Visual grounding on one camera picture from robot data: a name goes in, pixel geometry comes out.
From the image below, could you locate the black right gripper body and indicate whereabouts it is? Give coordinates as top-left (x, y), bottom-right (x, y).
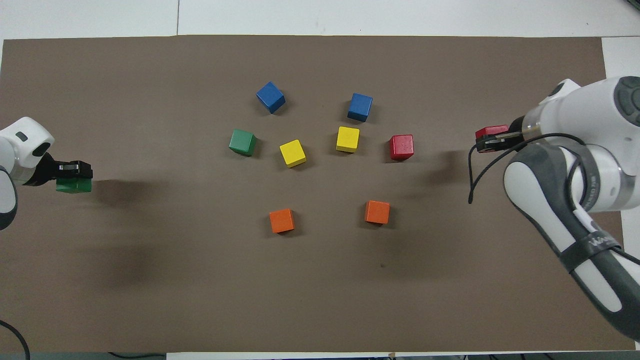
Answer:
top-left (507, 116), bottom-right (527, 147)

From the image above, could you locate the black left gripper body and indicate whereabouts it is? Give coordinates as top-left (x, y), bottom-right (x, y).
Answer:
top-left (22, 152), bottom-right (61, 187)

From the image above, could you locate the green wooden block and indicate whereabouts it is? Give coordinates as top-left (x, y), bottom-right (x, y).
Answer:
top-left (55, 177), bottom-right (93, 194)
top-left (228, 128), bottom-right (258, 157)

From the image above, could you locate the red wooden block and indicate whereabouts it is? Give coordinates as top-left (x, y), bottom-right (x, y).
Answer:
top-left (389, 134), bottom-right (415, 161)
top-left (475, 125), bottom-right (510, 140)

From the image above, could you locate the orange wooden block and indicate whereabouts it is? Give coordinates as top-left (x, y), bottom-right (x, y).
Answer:
top-left (269, 208), bottom-right (296, 234)
top-left (364, 200), bottom-right (391, 225)

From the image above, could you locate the blue wooden block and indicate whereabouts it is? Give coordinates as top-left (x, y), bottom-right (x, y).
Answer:
top-left (347, 92), bottom-right (374, 123)
top-left (256, 81), bottom-right (287, 114)

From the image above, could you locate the yellow wooden block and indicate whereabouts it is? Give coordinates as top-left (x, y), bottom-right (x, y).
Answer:
top-left (335, 126), bottom-right (361, 154)
top-left (279, 139), bottom-right (307, 168)

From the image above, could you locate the brown table mat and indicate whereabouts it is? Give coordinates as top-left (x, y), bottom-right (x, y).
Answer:
top-left (0, 35), bottom-right (636, 353)

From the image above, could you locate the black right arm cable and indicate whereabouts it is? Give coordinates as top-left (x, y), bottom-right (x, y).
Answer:
top-left (467, 132), bottom-right (601, 205)

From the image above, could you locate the black floor cable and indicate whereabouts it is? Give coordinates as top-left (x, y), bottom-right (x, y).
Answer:
top-left (0, 320), bottom-right (32, 360)
top-left (107, 351), bottom-right (167, 360)

